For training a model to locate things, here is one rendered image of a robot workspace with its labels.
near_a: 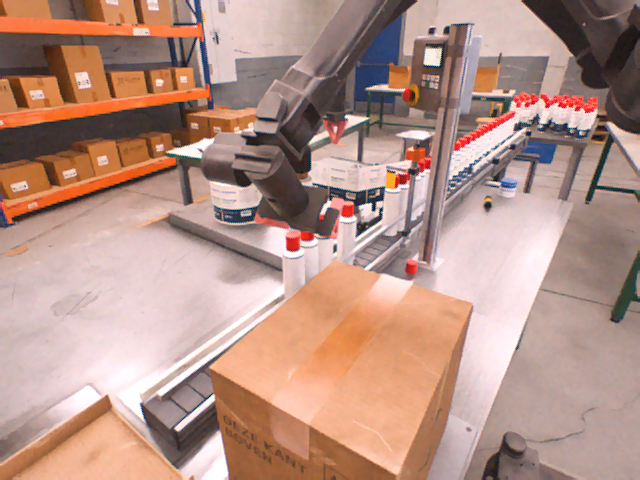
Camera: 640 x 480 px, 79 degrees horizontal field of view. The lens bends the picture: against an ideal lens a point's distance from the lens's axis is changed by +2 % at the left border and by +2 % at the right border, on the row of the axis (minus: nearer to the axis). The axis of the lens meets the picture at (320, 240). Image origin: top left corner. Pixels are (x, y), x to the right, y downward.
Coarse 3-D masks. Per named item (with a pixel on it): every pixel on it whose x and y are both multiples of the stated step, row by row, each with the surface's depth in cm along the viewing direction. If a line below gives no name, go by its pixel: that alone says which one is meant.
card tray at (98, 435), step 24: (96, 408) 72; (48, 432) 66; (72, 432) 69; (96, 432) 70; (120, 432) 69; (24, 456) 63; (48, 456) 66; (72, 456) 66; (96, 456) 66; (120, 456) 66; (144, 456) 65
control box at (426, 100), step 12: (432, 36) 101; (444, 36) 96; (480, 36) 96; (420, 48) 105; (444, 48) 96; (480, 48) 98; (420, 60) 106; (444, 60) 96; (420, 72) 107; (432, 72) 102; (468, 72) 99; (468, 84) 101; (420, 96) 108; (432, 96) 103; (468, 96) 102; (420, 108) 109; (432, 108) 104; (468, 108) 104
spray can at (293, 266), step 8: (288, 232) 85; (296, 232) 85; (288, 240) 84; (296, 240) 84; (288, 248) 85; (296, 248) 85; (288, 256) 84; (296, 256) 84; (304, 256) 87; (288, 264) 85; (296, 264) 85; (304, 264) 88; (288, 272) 86; (296, 272) 86; (304, 272) 88; (288, 280) 87; (296, 280) 87; (304, 280) 89; (288, 288) 88; (296, 288) 88; (288, 296) 90
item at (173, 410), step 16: (416, 224) 137; (384, 240) 126; (368, 256) 117; (208, 368) 77; (192, 384) 73; (208, 384) 73; (176, 400) 70; (192, 400) 70; (160, 416) 67; (176, 416) 67
